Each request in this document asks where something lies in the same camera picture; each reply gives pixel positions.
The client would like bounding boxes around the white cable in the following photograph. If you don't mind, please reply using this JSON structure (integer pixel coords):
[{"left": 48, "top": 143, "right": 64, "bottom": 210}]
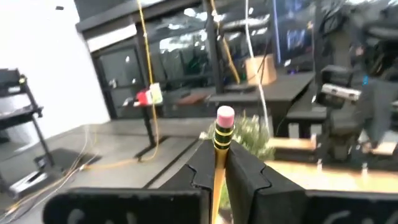
[{"left": 244, "top": 0, "right": 271, "bottom": 134}]

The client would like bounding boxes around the black shelf cart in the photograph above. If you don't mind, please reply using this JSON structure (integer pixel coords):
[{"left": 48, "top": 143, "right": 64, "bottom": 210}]
[{"left": 0, "top": 68, "right": 56, "bottom": 195}]

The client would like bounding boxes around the yellow pencil pink eraser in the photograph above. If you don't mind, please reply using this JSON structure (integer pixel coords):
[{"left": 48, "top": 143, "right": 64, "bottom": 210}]
[{"left": 211, "top": 105, "right": 236, "bottom": 224}]

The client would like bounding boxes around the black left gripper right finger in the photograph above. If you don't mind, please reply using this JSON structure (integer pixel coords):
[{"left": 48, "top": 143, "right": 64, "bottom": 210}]
[{"left": 224, "top": 140, "right": 398, "bottom": 224}]

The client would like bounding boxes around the cardboard box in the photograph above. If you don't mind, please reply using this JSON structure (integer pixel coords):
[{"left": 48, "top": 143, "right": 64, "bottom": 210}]
[{"left": 245, "top": 54, "right": 278, "bottom": 86}]

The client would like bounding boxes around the red box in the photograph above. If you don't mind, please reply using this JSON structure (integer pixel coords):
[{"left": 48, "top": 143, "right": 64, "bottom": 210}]
[{"left": 136, "top": 90, "right": 153, "bottom": 107}]

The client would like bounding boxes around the yellow cable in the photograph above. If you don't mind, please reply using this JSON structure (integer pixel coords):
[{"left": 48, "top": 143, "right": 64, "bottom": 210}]
[
  {"left": 210, "top": 0, "right": 241, "bottom": 85},
  {"left": 83, "top": 0, "right": 160, "bottom": 170}
]

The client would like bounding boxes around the green box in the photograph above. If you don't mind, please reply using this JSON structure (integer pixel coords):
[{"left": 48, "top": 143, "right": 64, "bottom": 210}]
[{"left": 149, "top": 82, "right": 164, "bottom": 105}]

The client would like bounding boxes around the bushy white-flowered potted plant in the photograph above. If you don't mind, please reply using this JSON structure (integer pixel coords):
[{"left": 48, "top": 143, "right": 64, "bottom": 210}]
[{"left": 200, "top": 114, "right": 277, "bottom": 218}]

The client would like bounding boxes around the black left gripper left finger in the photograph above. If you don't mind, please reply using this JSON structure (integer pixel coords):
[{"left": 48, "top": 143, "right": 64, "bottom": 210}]
[{"left": 42, "top": 139, "right": 216, "bottom": 224}]

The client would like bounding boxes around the black desk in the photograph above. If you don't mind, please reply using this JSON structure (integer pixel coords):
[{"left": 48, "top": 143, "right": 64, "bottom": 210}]
[{"left": 207, "top": 70, "right": 315, "bottom": 138}]

